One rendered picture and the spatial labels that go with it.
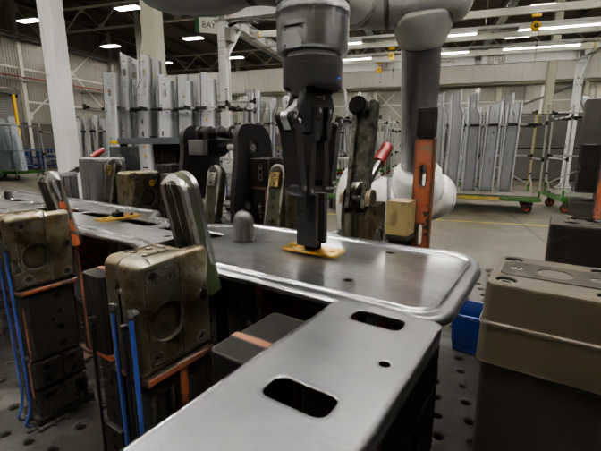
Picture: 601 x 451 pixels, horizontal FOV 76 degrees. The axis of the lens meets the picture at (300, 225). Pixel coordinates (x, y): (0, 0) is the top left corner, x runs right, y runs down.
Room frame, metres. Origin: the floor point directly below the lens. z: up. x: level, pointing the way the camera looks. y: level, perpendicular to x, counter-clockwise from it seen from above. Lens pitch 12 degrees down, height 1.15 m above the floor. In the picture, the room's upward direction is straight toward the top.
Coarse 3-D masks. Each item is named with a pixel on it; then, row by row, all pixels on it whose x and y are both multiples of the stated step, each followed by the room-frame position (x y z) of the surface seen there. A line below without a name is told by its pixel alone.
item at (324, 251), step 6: (282, 246) 0.52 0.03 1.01; (288, 246) 0.52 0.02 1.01; (294, 246) 0.52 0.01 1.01; (300, 246) 0.52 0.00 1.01; (306, 246) 0.50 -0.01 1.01; (318, 246) 0.50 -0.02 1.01; (324, 246) 0.52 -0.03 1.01; (306, 252) 0.49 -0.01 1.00; (312, 252) 0.49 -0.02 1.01; (318, 252) 0.48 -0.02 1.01; (324, 252) 0.48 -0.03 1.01; (330, 252) 0.48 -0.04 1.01; (336, 252) 0.48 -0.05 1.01; (342, 252) 0.49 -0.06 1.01
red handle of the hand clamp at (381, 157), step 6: (384, 144) 0.72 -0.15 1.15; (390, 144) 0.72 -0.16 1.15; (378, 150) 0.71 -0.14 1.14; (384, 150) 0.70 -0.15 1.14; (390, 150) 0.71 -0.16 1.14; (378, 156) 0.69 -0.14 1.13; (384, 156) 0.69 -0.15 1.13; (378, 162) 0.68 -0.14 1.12; (384, 162) 0.69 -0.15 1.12; (378, 168) 0.67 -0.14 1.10; (372, 180) 0.65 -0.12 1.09; (360, 186) 0.63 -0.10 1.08; (354, 192) 0.62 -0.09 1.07; (360, 192) 0.62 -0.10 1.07; (354, 198) 0.62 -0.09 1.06; (360, 198) 0.62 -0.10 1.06
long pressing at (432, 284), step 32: (32, 192) 1.15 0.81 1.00; (96, 224) 0.70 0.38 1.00; (128, 224) 0.70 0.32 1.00; (160, 224) 0.70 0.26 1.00; (224, 224) 0.69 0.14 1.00; (256, 224) 0.69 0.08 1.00; (224, 256) 0.49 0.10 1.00; (256, 256) 0.49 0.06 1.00; (288, 256) 0.49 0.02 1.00; (320, 256) 0.49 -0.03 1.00; (352, 256) 0.49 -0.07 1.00; (384, 256) 0.49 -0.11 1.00; (416, 256) 0.49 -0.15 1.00; (448, 256) 0.49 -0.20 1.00; (288, 288) 0.39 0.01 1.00; (320, 288) 0.38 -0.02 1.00; (352, 288) 0.37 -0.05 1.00; (384, 288) 0.37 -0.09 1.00; (416, 288) 0.37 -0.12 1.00; (448, 288) 0.37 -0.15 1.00; (384, 320) 0.32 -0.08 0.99; (448, 320) 0.32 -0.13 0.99
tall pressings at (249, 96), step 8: (248, 96) 8.62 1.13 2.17; (256, 96) 8.77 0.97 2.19; (288, 96) 8.62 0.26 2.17; (248, 104) 8.61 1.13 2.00; (256, 104) 8.53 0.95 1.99; (264, 104) 8.97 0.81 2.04; (272, 104) 8.93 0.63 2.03; (248, 112) 8.79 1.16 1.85; (256, 112) 8.74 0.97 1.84; (264, 112) 9.00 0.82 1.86; (272, 112) 8.68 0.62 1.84; (248, 120) 8.78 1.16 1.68; (256, 120) 8.71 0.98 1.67; (272, 120) 8.69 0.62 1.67; (272, 128) 8.67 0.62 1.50; (272, 136) 8.66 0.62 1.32; (272, 144) 8.65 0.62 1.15; (272, 152) 8.65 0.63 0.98
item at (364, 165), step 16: (352, 112) 0.62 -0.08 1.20; (368, 112) 0.64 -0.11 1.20; (352, 128) 0.64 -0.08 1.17; (368, 128) 0.62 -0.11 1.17; (352, 144) 0.63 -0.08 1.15; (368, 144) 0.62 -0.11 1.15; (352, 160) 0.63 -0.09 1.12; (368, 160) 0.61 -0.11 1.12; (352, 176) 0.63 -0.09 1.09; (368, 176) 0.61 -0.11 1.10; (352, 192) 0.63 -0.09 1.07
